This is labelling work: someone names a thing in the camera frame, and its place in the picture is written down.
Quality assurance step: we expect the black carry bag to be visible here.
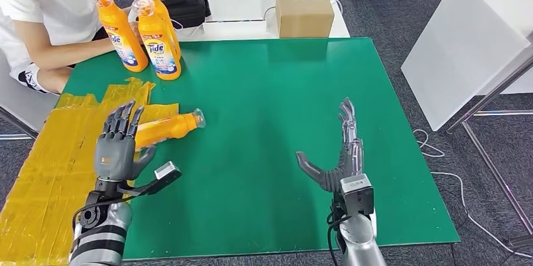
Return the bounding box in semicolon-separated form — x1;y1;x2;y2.
162;0;212;30

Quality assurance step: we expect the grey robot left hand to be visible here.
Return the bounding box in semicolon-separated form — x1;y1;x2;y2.
94;99;157;182

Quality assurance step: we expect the large white table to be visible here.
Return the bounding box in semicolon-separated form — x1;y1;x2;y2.
400;0;533;131

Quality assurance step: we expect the metal stand frame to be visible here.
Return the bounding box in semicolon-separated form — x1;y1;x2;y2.
446;52;533;236

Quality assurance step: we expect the green table mat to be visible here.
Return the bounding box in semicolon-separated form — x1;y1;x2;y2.
63;38;461;258

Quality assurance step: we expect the grey bench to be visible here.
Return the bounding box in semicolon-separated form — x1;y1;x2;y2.
0;49;61;140

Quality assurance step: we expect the orange detergent bottle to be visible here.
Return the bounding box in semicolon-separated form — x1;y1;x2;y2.
91;0;150;74
134;0;182;62
133;108;207;151
131;0;183;80

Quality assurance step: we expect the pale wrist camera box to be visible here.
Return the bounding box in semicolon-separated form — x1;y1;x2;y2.
118;161;183;197
339;174;375;218

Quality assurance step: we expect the person's right hand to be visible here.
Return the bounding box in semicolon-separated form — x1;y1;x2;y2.
126;20;143;45

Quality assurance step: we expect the brown cardboard box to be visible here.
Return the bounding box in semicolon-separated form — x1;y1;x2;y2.
275;0;335;39

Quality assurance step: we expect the yellow taped cardboard sheet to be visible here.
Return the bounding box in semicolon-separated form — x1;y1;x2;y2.
0;77;180;266

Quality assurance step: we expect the white floor cable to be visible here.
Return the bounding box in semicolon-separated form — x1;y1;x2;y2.
412;128;533;260

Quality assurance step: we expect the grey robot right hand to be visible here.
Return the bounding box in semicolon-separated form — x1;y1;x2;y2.
295;97;365;194

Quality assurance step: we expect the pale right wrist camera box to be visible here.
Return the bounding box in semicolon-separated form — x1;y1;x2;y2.
339;174;375;218

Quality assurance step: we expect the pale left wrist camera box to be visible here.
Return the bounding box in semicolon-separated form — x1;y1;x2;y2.
118;161;183;197

